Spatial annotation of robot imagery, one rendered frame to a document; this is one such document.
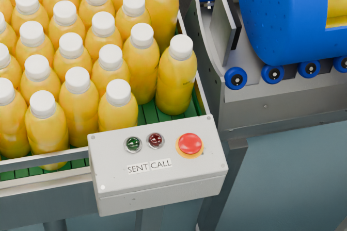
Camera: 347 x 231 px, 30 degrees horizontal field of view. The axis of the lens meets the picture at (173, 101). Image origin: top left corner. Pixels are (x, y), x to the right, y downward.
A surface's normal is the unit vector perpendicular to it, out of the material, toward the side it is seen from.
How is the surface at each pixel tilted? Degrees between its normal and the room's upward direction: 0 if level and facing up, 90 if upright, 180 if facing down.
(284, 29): 90
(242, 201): 0
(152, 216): 90
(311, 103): 70
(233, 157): 90
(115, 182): 0
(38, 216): 90
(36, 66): 0
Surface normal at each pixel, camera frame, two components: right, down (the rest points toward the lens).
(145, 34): 0.08, -0.52
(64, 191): 0.23, 0.84
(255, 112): 0.24, 0.62
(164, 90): -0.58, 0.67
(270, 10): -0.97, 0.15
